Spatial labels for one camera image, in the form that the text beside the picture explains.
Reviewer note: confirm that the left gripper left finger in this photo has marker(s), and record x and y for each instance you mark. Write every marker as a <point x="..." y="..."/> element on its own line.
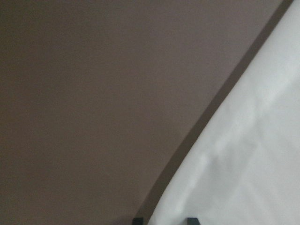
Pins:
<point x="137" y="221"/>

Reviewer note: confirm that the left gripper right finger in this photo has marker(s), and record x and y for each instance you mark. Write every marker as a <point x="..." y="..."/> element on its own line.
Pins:
<point x="193" y="221"/>

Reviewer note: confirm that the cream long-sleeve cat shirt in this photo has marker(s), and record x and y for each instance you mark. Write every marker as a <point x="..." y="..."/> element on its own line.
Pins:
<point x="244" y="168"/>

